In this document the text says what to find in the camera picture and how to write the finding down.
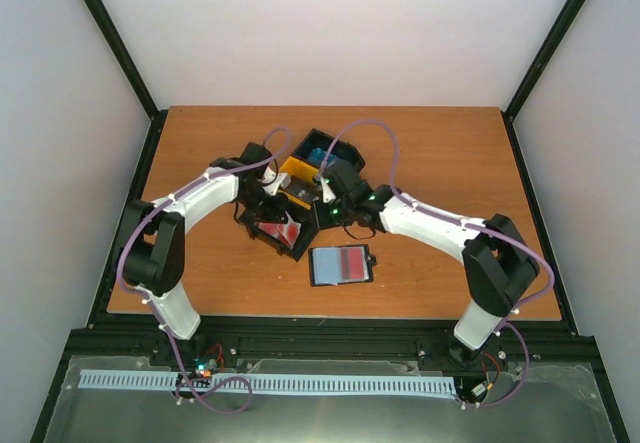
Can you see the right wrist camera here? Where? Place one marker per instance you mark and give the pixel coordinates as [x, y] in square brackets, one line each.
[338, 181]

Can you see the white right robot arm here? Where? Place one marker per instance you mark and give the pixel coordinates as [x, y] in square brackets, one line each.
[498, 266]

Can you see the black frame post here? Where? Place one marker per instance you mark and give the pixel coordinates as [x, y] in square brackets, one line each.
[552, 41]
[116, 44]

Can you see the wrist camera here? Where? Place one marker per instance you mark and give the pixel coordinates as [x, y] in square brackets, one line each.
[338, 181]
[273, 181]

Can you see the black card holder wallet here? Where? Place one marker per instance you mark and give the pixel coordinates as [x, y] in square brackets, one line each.
[324, 266]

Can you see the black frame post right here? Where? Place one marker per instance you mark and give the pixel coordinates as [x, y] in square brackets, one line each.
[552, 41]

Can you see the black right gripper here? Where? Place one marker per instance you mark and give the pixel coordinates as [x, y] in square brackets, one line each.
[320, 218]

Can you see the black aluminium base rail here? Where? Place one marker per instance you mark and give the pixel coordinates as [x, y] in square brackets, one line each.
[254, 338]

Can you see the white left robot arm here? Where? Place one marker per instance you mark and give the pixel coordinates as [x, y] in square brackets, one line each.
[151, 237]

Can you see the blue cards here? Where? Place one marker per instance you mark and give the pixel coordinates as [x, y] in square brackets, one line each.
[318, 156]

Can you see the black bin with blue cards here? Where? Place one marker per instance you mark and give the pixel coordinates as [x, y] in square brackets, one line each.
[338, 150]

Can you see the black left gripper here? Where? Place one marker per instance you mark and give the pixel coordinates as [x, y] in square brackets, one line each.
[277, 213]

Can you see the black vip cards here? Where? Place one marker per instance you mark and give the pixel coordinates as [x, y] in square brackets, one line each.
[300, 192]

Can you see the light blue cable duct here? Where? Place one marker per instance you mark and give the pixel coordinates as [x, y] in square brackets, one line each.
[280, 384]

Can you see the black bin with red cards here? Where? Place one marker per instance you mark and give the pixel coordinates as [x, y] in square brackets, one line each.
[307, 234]

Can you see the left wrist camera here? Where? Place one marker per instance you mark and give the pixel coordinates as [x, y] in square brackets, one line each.
[273, 181]

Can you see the yellow bin with black cards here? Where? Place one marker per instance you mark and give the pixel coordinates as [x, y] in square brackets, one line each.
[303, 173]

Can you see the black frame post left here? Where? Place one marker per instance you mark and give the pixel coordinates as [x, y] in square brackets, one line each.
[116, 44]

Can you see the red white card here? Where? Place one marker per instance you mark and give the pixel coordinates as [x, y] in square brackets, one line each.
[353, 264]

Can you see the red white credit cards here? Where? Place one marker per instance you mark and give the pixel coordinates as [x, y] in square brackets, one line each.
[286, 233]

